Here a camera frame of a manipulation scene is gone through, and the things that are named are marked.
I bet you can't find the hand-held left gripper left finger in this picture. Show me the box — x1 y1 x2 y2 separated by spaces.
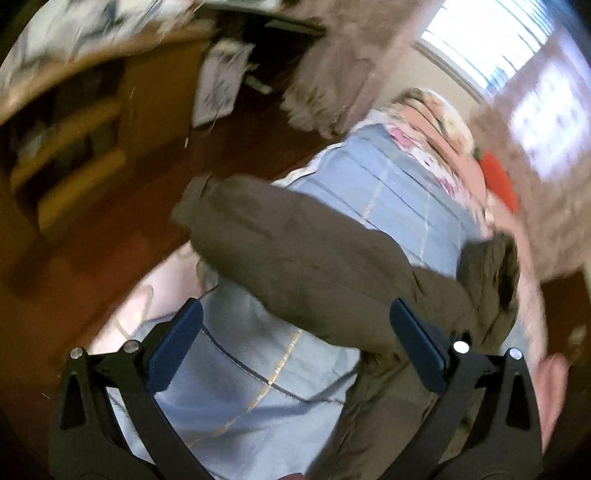
48 298 214 480

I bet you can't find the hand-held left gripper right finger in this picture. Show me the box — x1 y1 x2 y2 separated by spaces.
379 298 544 480

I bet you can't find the olive green padded jacket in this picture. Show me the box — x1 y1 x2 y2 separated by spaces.
171 174 522 480

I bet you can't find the blue plaid blanket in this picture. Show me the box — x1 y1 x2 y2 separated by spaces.
106 124 527 480

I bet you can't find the orange carrot plush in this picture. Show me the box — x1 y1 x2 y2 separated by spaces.
475 150 520 213

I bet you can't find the pink floral lace curtain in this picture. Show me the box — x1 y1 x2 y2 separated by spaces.
281 0 416 139
466 28 591 282

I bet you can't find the floral pillow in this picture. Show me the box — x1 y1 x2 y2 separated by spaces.
390 88 476 153

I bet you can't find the wooden cabinet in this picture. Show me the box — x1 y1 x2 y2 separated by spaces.
0 28 218 287

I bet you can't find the white floral small cabinet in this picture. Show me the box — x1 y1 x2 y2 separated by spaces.
191 39 254 130

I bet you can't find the barred window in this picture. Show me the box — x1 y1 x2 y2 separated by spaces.
416 0 559 100

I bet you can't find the black computer desk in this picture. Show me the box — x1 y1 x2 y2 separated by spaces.
203 0 328 93

